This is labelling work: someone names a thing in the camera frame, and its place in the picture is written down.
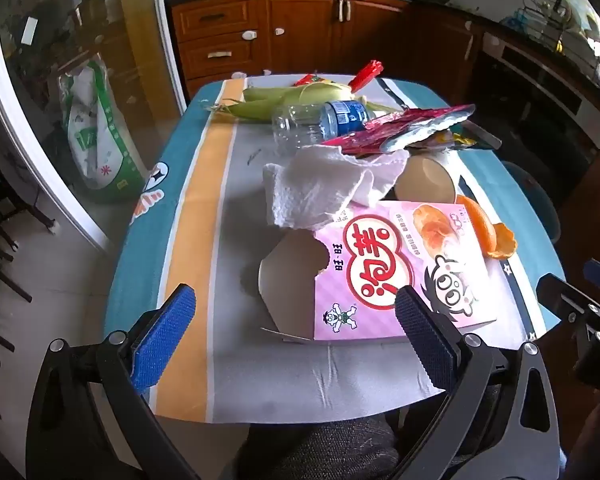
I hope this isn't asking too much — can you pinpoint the clear plastic bottle blue label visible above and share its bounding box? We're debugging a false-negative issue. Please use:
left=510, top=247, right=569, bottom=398
left=271, top=100, right=373, bottom=153

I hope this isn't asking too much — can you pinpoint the floral paper cup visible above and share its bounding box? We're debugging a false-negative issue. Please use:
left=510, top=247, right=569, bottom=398
left=394, top=152, right=457, bottom=206

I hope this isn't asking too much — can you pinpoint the teal striped tablecloth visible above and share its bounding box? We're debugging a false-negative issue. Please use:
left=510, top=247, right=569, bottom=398
left=104, top=72, right=566, bottom=423

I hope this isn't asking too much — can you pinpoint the wire dish rack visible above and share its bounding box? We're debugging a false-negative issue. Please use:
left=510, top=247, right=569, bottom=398
left=500, top=0, right=600, bottom=81

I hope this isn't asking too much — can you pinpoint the glass sliding door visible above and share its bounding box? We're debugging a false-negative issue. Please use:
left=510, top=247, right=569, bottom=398
left=0, top=0, right=188, bottom=256

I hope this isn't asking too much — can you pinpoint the dark grey cloth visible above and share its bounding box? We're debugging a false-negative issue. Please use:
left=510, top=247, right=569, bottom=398
left=235, top=400, right=401, bottom=480

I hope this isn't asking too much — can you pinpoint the built-in black oven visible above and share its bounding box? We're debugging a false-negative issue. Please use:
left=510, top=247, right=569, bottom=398
left=480, top=32, right=600, bottom=153

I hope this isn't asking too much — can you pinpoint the white paper towel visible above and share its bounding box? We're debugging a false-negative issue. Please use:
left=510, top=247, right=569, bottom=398
left=262, top=145, right=411, bottom=231

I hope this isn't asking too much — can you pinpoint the red silver snack wrapper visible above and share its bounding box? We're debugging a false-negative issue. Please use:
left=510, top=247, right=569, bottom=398
left=325, top=103, right=476, bottom=156

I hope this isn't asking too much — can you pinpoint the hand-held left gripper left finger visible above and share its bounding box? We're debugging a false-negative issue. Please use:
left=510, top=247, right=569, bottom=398
left=25, top=284, right=201, bottom=480

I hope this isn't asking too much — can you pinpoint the orange peel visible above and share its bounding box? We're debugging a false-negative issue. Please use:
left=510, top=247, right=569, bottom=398
left=455, top=195, right=518, bottom=260

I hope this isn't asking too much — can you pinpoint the pink snack box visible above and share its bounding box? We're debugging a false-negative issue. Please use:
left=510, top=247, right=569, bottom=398
left=258, top=200, right=498, bottom=345

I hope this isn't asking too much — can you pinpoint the wooden kitchen cabinet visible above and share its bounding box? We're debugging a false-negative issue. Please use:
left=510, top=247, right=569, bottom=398
left=165, top=0, right=486, bottom=106

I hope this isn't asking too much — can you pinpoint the red plastic wrapper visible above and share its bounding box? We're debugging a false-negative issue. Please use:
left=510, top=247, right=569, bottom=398
left=349, top=60, right=385, bottom=92

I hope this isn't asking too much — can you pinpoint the green white sack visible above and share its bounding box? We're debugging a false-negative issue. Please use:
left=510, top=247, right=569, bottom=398
left=57, top=60, right=148, bottom=203

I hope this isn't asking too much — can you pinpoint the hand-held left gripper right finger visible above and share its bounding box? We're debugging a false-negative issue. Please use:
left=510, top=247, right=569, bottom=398
left=394, top=285, right=561, bottom=480

